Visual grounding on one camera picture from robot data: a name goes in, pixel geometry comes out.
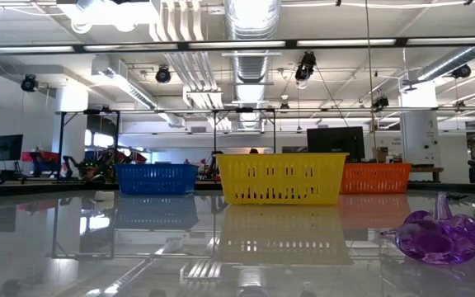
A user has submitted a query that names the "yellow plastic basket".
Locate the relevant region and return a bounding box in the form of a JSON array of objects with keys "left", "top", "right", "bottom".
[{"left": 215, "top": 152, "right": 350, "bottom": 206}]

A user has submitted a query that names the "blue plastic basket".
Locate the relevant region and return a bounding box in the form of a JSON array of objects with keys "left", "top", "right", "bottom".
[{"left": 114, "top": 163, "right": 200, "bottom": 196}]

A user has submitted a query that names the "white ceiling pipe bundle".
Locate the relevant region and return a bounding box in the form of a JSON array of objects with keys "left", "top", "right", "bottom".
[{"left": 150, "top": 0, "right": 226, "bottom": 111}]

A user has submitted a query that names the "large black monitor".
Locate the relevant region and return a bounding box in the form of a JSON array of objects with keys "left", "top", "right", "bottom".
[{"left": 306, "top": 125, "right": 366, "bottom": 163}]

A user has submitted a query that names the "orange plastic basket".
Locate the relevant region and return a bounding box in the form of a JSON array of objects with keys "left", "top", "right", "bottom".
[{"left": 339, "top": 162, "right": 413, "bottom": 195}]

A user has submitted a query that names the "white round pillar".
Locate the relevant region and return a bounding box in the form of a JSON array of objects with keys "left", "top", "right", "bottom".
[{"left": 399, "top": 80, "right": 441, "bottom": 167}]

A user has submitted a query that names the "red equipment case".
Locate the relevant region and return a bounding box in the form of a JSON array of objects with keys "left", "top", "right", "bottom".
[{"left": 20, "top": 150, "right": 62, "bottom": 164}]

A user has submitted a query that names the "wooden bench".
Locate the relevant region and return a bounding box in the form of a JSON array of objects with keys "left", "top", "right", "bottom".
[{"left": 410, "top": 165, "right": 445, "bottom": 182}]

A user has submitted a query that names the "small black monitor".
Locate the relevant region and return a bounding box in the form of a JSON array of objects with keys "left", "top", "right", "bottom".
[{"left": 0, "top": 134, "right": 25, "bottom": 163}]

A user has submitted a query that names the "black neighbour rig frame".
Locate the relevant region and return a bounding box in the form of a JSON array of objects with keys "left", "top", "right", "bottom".
[
  {"left": 212, "top": 106, "right": 278, "bottom": 154},
  {"left": 57, "top": 107, "right": 121, "bottom": 182}
]

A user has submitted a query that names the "black ceiling cord reel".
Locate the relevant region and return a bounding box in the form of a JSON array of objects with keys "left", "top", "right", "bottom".
[
  {"left": 451, "top": 64, "right": 473, "bottom": 80},
  {"left": 20, "top": 73, "right": 39, "bottom": 93},
  {"left": 372, "top": 95, "right": 390, "bottom": 111},
  {"left": 294, "top": 50, "right": 317, "bottom": 90},
  {"left": 155, "top": 67, "right": 172, "bottom": 85}
]

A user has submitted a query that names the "thin hanging cord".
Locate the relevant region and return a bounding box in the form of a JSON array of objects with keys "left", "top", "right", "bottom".
[{"left": 364, "top": 0, "right": 378, "bottom": 163}]

